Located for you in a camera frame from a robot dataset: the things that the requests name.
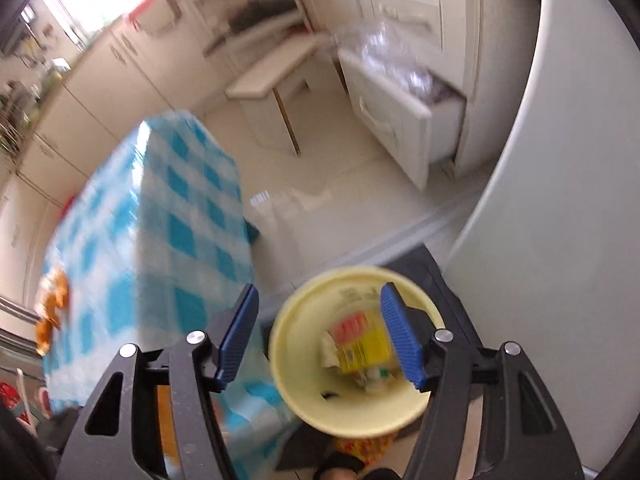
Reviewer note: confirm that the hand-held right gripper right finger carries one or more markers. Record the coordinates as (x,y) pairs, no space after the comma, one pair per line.
(400,335)

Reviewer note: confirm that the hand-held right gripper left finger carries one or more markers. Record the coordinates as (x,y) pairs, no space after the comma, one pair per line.
(237,340)

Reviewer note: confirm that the pale yellow trash bin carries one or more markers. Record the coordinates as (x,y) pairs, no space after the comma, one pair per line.
(300,360)

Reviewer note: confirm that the yellow red packet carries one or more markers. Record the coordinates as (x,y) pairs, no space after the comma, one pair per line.
(360,342)

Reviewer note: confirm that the red yellow patterned cloth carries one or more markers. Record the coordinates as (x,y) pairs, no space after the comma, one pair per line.
(362,449)

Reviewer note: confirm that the blue checkered tablecloth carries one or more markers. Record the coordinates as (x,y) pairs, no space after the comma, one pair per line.
(165,210)

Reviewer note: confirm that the white open drawer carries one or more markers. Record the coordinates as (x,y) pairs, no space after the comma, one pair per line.
(390,125)

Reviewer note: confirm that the white refrigerator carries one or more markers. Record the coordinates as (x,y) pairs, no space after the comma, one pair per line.
(565,185)

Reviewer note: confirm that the red patterned cushion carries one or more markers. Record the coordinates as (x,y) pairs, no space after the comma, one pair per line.
(11,400)

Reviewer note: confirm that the small white side table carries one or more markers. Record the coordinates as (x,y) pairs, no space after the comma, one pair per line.
(265,77)

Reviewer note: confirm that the white kitchen cabinets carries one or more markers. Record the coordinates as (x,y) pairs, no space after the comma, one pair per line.
(75,125)

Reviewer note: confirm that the clear plastic bags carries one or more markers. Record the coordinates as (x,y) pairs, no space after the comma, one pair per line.
(385,55)

